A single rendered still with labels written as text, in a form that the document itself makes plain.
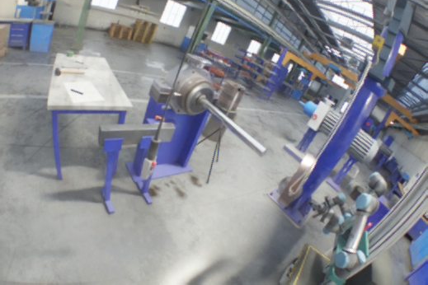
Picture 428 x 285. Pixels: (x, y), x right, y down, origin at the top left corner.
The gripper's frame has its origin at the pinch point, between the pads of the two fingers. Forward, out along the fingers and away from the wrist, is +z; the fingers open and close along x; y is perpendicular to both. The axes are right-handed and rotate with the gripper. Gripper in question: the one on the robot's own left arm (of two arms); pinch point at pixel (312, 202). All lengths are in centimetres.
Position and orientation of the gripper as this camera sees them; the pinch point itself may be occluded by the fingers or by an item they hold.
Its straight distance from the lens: 164.3
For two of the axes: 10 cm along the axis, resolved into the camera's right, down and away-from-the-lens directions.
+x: -2.4, -4.9, -8.4
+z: -7.4, -4.7, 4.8
